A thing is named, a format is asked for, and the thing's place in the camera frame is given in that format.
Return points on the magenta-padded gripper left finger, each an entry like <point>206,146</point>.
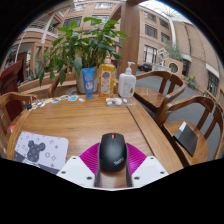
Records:
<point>75,170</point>

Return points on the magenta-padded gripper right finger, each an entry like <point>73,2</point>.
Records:
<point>150,170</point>

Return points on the black computer mouse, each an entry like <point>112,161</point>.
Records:
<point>112,153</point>

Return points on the grey bear-print mouse pad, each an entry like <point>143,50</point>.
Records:
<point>40,150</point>

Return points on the wooden armchair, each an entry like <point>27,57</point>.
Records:
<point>173,130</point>
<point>220,120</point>
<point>13,96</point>
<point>55,87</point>
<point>150,96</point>

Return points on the black flat box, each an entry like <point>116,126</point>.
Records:
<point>186,138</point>

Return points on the blue printed card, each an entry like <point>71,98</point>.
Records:
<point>73,98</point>

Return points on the red bag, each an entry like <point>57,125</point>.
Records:
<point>12,128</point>

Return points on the small clear plastic packet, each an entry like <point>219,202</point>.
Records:
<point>114,101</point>

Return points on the small black device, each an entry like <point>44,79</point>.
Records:
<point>29,106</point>

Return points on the white pump dispenser bottle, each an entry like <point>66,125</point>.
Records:
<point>126,85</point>

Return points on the blue squeeze tube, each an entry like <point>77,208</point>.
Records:
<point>88,81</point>

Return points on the yellow dish soap bottle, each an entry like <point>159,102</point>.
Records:
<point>106,80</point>

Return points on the yellow flowering plant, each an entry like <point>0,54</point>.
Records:
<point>191,81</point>

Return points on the dark red wooden lectern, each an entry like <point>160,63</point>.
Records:
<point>10,78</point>

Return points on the green potted plant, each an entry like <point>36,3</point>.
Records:
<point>83,43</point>

